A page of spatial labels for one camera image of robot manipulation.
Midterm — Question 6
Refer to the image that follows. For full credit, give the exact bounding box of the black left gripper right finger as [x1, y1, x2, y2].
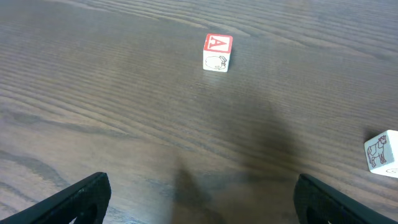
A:
[293, 174, 397, 224]

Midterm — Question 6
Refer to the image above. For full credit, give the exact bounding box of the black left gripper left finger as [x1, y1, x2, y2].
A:
[1, 172, 111, 224]

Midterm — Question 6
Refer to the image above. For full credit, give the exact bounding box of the yellow block with cow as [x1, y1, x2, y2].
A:
[364, 130, 398, 178]

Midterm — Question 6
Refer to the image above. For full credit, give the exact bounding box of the red letter A block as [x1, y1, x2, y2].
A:
[203, 34, 233, 72]

